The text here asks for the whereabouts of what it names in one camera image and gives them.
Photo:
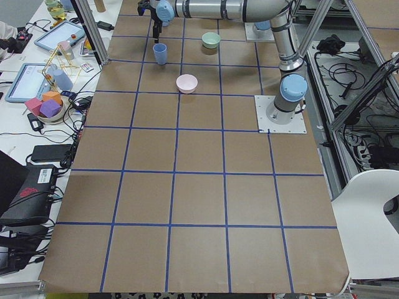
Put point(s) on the blue plastic cup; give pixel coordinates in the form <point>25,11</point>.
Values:
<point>160,53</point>

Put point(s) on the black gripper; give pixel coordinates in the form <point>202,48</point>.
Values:
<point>155,20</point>

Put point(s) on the black cloth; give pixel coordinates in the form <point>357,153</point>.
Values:
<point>331,45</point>

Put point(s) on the mint green bowl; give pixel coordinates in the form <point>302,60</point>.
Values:
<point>210,40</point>

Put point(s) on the white chair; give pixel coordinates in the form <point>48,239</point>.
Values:
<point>369,240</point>

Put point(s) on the pink bowl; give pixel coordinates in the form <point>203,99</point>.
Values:
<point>187,83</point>

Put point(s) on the gold wire rack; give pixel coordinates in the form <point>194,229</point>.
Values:
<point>60,71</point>

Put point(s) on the teach pendant tablet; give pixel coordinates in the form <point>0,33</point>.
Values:
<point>65,31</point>
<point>29,83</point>

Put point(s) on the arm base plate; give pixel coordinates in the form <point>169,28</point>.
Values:
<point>271,120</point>

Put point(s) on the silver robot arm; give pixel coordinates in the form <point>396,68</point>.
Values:
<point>293,85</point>

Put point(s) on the black laptop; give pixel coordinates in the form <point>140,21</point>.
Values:
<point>26,192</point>

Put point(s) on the bowl of foam cubes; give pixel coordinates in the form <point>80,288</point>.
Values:
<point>50,109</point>

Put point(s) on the black power adapter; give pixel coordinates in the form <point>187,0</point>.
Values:
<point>35,123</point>

